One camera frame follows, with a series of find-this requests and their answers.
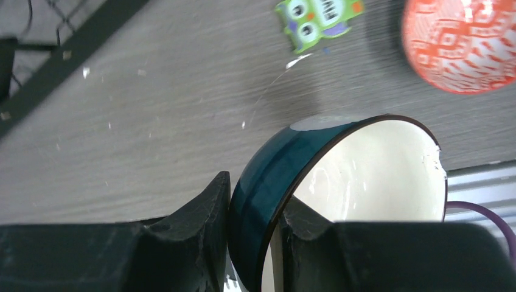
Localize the black wire dish rack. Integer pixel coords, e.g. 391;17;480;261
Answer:
1;1;148;137

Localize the blue white zigzag bowl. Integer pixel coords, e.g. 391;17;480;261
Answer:
400;0;515;94

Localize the green owl puzzle piece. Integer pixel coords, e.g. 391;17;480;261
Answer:
274;0;364;54

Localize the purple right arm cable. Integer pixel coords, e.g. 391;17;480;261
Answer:
445;200;516;263

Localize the teal bowl white base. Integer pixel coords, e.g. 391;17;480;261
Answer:
228;114;447;291

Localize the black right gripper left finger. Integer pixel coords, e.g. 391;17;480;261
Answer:
1;171;231;291

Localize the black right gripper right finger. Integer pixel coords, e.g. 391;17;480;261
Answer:
279;199;515;291

